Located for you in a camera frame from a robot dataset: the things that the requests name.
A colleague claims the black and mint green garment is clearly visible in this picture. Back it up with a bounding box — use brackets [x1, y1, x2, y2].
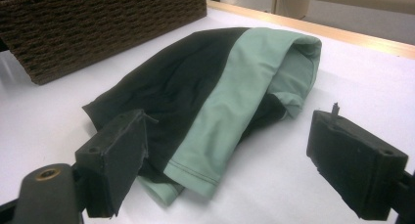
[81, 26, 323, 207]

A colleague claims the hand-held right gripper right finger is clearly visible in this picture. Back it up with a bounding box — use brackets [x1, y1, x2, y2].
[305, 102, 409, 222]

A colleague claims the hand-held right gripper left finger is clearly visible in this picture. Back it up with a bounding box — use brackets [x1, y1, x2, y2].
[74, 108, 150, 218]

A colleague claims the brown woven basket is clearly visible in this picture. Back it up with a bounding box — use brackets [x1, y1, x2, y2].
[0, 0, 208, 86]

